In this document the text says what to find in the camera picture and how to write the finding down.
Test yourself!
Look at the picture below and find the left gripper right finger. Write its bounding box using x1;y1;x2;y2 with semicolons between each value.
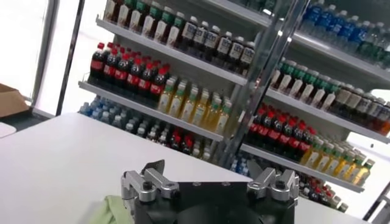
246;159;300;205

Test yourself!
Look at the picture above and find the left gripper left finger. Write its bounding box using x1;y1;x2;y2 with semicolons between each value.
120;159;180;224

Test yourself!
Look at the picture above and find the green polo shirt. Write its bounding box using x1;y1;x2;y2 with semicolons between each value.
88;194;135;224

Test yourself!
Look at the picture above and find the metal drinks shelf rack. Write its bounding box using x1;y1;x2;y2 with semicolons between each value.
77;0;293;171
225;0;390;214

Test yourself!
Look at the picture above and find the red-cap cola bottle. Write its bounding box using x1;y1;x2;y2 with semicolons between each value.
138;62;155;100
267;115;286;153
288;122;307;161
90;42;106;82
102;47;118;86
115;53;130;91
248;108;266;145
297;127;317;164
149;67;168;104
277;118;296;158
126;57;143;95
257;111;275;150

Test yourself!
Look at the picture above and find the yellow tea bottle green label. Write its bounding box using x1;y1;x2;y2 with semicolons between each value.
157;82;176;114
214;103;233;136
204;99;222;132
324;149;344;176
353;158;376;186
191;91;210;128
168;85;186;119
313;145;335;171
179;88;199;123
344;155;366;183
301;141;324;167
335;152;356;180

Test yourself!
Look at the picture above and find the green-cap dark drink bottle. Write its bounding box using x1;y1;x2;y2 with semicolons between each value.
154;10;170;43
300;71;319;103
321;80;341;111
289;65;308;98
103;0;116;22
141;5;158;37
271;62;287;91
117;0;130;27
166;13;185;48
310;75;330;107
129;1;144;31
278;60;296;94

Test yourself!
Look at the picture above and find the black slanted pole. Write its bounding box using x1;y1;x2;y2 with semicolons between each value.
363;182;390;222
56;0;86;116

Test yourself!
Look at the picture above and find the dark bottle beige label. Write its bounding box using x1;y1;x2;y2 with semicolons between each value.
344;89;365;119
331;85;354;115

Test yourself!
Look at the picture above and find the dark bottle blue-white label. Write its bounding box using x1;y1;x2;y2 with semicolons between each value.
240;41;256;77
229;35;244;71
355;94;375;122
182;15;198;52
376;103;390;130
216;31;233;66
365;99;385;127
204;25;221;61
194;20;210;57

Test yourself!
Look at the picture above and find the brown cardboard box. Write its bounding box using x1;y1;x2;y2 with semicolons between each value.
0;83;30;118

